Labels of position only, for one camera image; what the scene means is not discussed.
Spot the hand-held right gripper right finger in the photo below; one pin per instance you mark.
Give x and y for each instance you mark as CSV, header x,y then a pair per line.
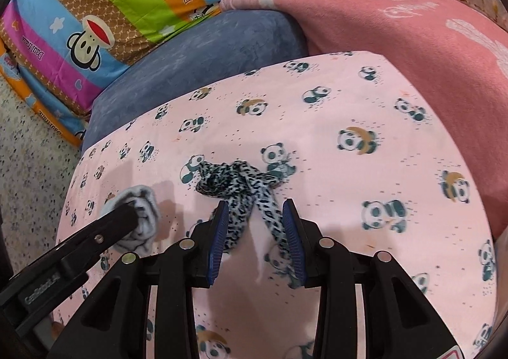
x,y
294,247

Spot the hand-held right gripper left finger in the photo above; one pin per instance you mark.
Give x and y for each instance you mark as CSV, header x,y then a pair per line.
x,y
216,247

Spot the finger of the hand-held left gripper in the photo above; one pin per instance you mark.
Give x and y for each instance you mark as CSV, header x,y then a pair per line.
x,y
119,224

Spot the grey sock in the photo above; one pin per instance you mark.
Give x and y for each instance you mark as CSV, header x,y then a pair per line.
x,y
147,200

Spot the black white leopard ribbon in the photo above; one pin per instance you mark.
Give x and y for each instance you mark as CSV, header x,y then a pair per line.
x,y
238,184

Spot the pink panda print sheet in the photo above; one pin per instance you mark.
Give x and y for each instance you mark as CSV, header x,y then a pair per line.
x,y
357,184

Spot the blue cushion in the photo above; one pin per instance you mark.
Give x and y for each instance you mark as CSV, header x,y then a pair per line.
x,y
198,57

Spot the pink blanket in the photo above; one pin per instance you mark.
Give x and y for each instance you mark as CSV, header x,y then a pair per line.
x,y
377,25

